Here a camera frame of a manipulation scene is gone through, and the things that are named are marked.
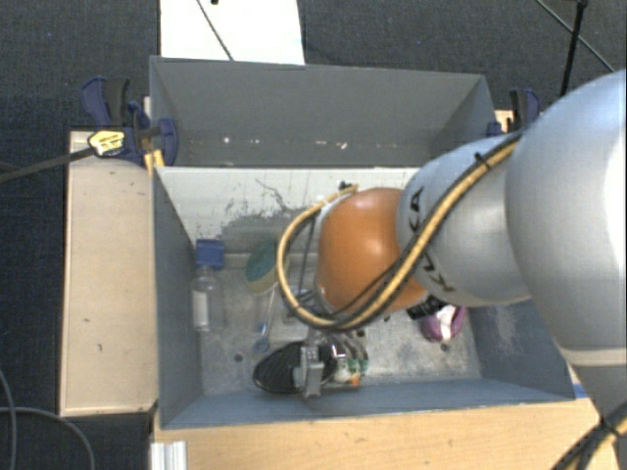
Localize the purple and white round thing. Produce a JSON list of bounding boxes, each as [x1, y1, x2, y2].
[[420, 304, 468, 345]]

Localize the grey metal bin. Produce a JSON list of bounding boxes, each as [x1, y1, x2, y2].
[[148, 55, 577, 431]]

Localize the green and yellow sponge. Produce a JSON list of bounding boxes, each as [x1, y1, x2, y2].
[[244, 239, 281, 294]]

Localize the pale wood flat board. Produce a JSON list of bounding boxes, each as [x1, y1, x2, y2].
[[58, 129, 161, 418]]

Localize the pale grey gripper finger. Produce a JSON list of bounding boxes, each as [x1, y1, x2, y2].
[[292, 345, 319, 388], [304, 360, 324, 400]]

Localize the clear stemmed glass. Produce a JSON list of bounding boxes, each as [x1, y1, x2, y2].
[[251, 281, 278, 354]]

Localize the clear plastic bottle blue cap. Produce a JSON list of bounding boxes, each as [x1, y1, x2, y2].
[[190, 238, 227, 334]]

